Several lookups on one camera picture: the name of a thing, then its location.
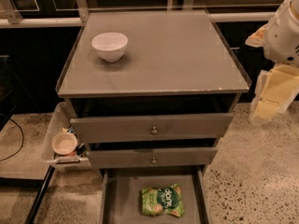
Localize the grey drawer cabinet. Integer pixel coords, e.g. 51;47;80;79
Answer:
55;10;252;224

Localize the small beige bowl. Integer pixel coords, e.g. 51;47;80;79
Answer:
51;132;78;155

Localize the white ceramic bowl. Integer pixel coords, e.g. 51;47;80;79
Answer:
92;33;128;63

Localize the grey top drawer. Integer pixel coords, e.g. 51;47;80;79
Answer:
71;113;233;143

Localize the black floor cable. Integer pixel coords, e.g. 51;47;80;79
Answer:
0;112;25;162

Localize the grey bottom drawer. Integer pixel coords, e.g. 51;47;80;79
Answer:
98;166;212;224

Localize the grey middle drawer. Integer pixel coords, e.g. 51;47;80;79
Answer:
88;147;218;169

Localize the green rice chip bag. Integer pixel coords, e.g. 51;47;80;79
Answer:
141;184;185;217

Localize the metal railing frame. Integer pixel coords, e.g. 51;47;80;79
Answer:
0;0;284;27

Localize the grey drawer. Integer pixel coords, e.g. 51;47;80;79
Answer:
98;166;212;224
71;113;233;143
88;147;218;169

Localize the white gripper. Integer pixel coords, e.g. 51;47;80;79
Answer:
245;0;299;125

